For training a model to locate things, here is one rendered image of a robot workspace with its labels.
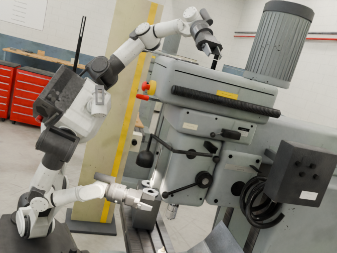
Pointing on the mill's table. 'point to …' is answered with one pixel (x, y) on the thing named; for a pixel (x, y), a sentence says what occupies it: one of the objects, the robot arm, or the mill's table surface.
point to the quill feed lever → (207, 179)
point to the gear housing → (207, 124)
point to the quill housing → (186, 168)
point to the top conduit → (224, 101)
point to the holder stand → (147, 217)
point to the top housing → (210, 88)
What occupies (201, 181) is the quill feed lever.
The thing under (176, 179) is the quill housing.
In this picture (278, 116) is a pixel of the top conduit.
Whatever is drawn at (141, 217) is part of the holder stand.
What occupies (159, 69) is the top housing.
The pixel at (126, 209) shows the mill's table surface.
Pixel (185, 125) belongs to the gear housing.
